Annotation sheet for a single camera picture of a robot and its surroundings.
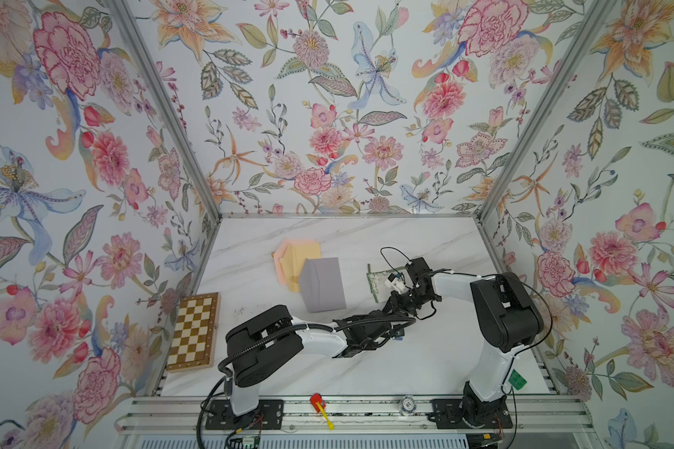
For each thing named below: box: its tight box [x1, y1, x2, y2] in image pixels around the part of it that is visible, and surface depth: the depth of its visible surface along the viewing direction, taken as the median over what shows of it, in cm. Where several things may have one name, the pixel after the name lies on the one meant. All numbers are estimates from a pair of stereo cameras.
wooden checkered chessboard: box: [166, 291, 221, 372], surface depth 90 cm
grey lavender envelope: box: [298, 257, 347, 314], surface depth 101 cm
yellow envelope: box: [279, 241, 323, 293], surface depth 109 cm
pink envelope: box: [273, 239, 307, 286], surface depth 105 cm
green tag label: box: [508, 368, 528, 391], surface depth 80 cm
